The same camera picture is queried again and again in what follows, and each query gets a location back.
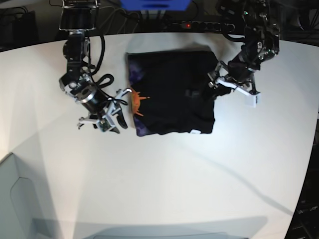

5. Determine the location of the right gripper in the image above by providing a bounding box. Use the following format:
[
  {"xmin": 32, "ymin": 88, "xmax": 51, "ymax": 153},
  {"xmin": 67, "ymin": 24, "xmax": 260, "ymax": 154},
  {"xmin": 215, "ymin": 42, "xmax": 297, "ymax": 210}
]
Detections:
[{"xmin": 77, "ymin": 87, "xmax": 132, "ymax": 134}]

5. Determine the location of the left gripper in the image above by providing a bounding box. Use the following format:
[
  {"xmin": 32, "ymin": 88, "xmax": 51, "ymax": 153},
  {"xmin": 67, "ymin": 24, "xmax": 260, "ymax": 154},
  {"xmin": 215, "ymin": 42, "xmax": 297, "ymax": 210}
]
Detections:
[{"xmin": 202, "ymin": 61, "xmax": 259, "ymax": 101}]

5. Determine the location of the black T-shirt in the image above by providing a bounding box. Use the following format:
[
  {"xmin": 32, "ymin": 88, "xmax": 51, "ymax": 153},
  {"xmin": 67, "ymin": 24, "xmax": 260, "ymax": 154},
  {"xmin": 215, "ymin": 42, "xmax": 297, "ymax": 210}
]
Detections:
[{"xmin": 127, "ymin": 50, "xmax": 218, "ymax": 137}]

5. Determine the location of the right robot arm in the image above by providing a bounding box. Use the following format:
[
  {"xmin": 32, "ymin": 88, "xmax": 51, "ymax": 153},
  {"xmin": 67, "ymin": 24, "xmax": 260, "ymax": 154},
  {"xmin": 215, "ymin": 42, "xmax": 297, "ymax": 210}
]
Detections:
[{"xmin": 59, "ymin": 0, "xmax": 132, "ymax": 133}]

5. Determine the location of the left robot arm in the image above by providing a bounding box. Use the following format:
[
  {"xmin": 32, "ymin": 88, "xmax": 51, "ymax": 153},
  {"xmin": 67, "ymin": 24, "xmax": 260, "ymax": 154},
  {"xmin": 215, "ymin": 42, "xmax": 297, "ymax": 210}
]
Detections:
[{"xmin": 208, "ymin": 0, "xmax": 280, "ymax": 106}]

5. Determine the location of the black power strip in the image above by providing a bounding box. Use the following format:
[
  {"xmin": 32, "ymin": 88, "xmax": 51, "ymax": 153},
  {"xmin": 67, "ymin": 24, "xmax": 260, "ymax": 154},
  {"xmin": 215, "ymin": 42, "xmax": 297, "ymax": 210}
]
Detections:
[{"xmin": 171, "ymin": 21, "xmax": 221, "ymax": 33}]

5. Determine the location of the blue plastic box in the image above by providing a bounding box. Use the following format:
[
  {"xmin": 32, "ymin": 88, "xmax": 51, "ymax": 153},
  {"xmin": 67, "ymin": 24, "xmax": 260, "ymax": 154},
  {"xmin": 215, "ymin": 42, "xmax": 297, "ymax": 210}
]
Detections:
[{"xmin": 120, "ymin": 0, "xmax": 191, "ymax": 11}]

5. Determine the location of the black equipment box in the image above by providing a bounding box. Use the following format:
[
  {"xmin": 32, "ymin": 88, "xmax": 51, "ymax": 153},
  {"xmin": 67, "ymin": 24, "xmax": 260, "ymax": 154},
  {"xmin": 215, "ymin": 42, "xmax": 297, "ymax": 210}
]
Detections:
[{"xmin": 12, "ymin": 12, "xmax": 38, "ymax": 45}]

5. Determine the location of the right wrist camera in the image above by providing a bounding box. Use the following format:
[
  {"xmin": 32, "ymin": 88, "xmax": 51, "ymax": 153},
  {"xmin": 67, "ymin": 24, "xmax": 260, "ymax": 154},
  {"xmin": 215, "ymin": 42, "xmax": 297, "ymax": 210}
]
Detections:
[{"xmin": 97, "ymin": 119, "xmax": 116, "ymax": 132}]

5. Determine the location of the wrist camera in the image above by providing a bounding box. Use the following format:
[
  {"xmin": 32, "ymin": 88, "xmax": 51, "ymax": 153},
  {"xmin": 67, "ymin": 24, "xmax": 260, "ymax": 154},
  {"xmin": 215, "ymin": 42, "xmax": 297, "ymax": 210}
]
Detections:
[
  {"xmin": 97, "ymin": 119, "xmax": 116, "ymax": 132},
  {"xmin": 245, "ymin": 93, "xmax": 261, "ymax": 108}
]

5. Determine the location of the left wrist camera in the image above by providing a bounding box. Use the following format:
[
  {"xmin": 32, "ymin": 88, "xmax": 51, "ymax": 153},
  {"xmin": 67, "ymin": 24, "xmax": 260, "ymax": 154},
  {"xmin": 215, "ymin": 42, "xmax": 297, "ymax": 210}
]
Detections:
[{"xmin": 245, "ymin": 93, "xmax": 261, "ymax": 108}]

